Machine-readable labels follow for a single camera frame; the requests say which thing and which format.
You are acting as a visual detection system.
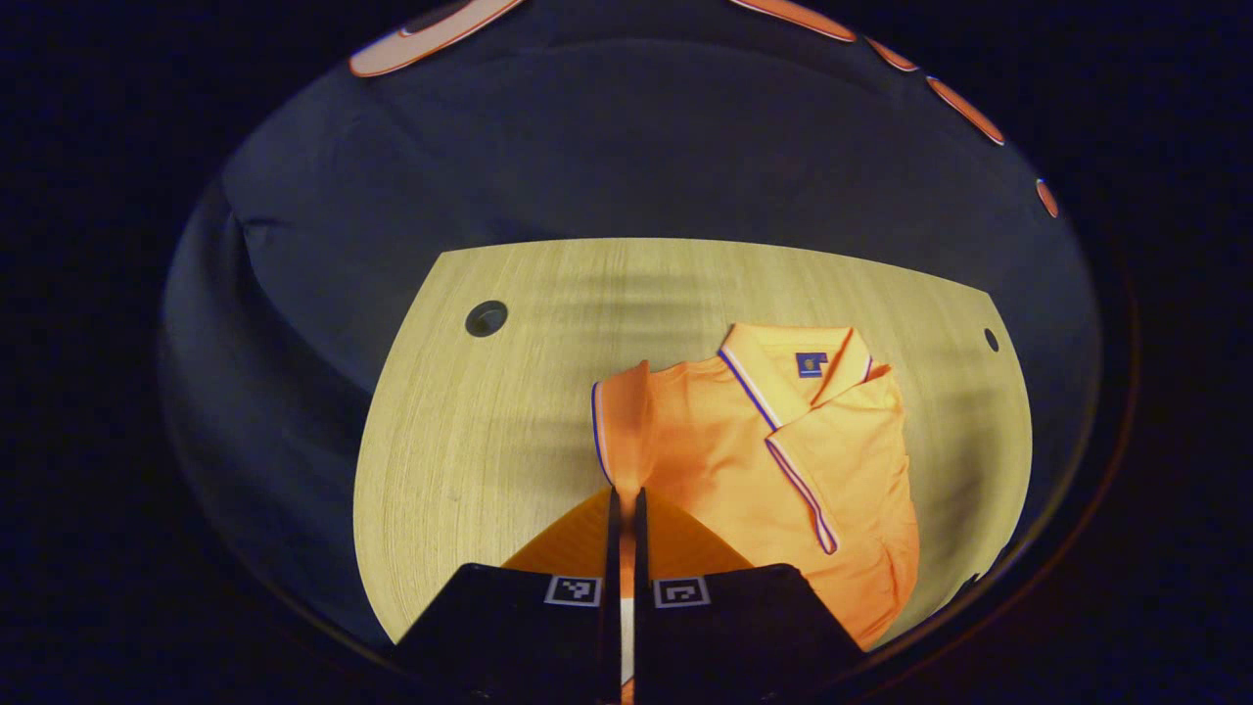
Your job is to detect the orange polo T-shirt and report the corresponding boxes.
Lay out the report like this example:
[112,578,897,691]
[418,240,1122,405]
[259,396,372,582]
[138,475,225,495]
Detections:
[589,322,922,653]

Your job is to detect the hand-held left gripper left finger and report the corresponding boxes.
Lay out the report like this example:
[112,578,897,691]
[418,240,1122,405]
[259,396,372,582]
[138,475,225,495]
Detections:
[390,486,624,705]

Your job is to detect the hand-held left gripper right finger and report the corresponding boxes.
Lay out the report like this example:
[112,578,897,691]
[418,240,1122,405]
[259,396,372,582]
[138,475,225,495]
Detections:
[634,486,870,705]

